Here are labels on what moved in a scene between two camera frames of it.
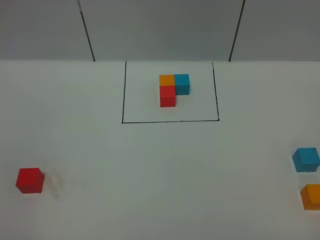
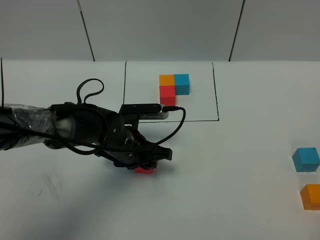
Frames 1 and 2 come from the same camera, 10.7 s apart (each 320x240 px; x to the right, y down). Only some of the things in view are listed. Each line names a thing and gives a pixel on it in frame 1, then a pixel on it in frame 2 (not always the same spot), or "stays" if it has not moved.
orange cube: [310, 197] stays
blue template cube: [182, 84] stays
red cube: [30, 180] to [141, 170]
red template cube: [167, 96] stays
